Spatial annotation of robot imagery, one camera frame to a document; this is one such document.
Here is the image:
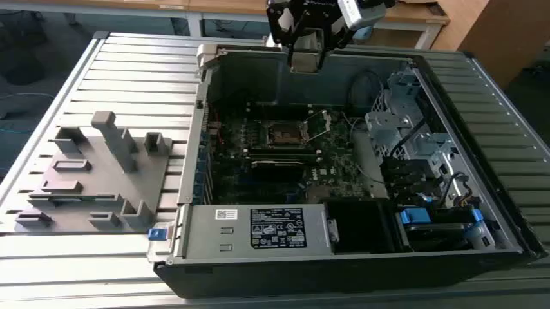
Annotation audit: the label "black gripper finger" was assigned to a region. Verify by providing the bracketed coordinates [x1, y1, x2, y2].
[266, 2, 302, 66]
[318, 19, 358, 71]

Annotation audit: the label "metal socket cover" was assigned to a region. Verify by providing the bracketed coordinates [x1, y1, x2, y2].
[302, 109, 335, 138]

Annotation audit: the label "metal locking lever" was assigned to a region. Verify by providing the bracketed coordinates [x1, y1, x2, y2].
[307, 124, 339, 144]

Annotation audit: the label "CPU socket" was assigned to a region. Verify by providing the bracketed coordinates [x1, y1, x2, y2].
[264, 119, 314, 149]

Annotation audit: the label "black expansion slot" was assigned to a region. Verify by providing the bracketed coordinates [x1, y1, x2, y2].
[247, 146, 323, 162]

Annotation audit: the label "metal drive cage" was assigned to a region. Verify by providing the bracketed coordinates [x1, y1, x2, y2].
[363, 69, 463, 181]

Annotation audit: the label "wooden cabinet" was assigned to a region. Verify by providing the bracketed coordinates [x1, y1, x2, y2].
[431, 0, 550, 93]

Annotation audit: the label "green motherboard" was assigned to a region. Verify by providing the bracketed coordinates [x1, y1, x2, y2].
[199, 101, 390, 207]

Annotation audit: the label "black graphics card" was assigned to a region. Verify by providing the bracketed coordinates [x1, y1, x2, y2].
[250, 159, 307, 182]

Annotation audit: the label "hard disk in blue carrier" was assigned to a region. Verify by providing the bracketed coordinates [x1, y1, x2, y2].
[395, 205, 486, 254]

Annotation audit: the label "grey parts rack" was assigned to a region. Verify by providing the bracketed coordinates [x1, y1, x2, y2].
[12, 111, 175, 234]

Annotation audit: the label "black waste bin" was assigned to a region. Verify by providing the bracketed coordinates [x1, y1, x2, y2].
[0, 9, 50, 86]

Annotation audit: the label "grey power supply unit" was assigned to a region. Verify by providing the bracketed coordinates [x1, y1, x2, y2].
[170, 202, 341, 258]

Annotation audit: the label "green RAM stick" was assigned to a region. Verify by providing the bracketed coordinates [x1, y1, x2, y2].
[47, 194, 118, 206]

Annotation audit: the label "blue plastic latch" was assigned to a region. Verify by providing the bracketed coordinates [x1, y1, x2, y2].
[146, 227, 168, 242]

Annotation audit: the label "black PC case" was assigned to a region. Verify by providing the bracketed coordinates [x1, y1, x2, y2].
[146, 43, 549, 299]

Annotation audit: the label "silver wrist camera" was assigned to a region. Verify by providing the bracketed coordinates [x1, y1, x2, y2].
[337, 0, 389, 30]

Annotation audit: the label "black cable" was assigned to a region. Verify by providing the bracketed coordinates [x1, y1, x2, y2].
[389, 116, 429, 162]
[349, 68, 385, 109]

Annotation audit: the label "wooden desk white frame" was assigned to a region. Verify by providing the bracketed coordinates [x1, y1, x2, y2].
[188, 0, 451, 50]
[0, 0, 192, 36]

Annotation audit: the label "grey plastic bracket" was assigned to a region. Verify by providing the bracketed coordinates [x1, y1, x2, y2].
[350, 130, 390, 199]

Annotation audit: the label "black and coloured wires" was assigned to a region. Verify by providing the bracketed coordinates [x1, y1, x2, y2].
[438, 171, 483, 209]

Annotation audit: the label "blue cable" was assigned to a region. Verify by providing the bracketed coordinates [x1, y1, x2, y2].
[0, 91, 56, 135]

